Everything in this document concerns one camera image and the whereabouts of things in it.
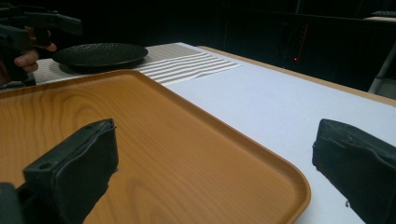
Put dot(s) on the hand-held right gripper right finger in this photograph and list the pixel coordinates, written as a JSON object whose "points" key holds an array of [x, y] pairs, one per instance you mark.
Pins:
{"points": [[361, 161]]}

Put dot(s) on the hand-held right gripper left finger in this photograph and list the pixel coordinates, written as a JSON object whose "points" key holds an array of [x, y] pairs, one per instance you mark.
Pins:
{"points": [[77, 168]]}

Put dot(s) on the black textured plate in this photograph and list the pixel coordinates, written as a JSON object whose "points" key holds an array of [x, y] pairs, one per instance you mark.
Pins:
{"points": [[99, 54]]}

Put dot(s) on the metal stand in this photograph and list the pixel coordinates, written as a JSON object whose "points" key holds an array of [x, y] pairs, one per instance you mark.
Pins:
{"points": [[382, 76]]}

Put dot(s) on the wooden tray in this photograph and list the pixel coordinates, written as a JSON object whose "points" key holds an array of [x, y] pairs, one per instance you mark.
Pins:
{"points": [[174, 146]]}

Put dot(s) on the striped beige placemat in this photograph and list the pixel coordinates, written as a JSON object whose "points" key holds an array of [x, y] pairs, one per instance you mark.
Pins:
{"points": [[186, 63]]}

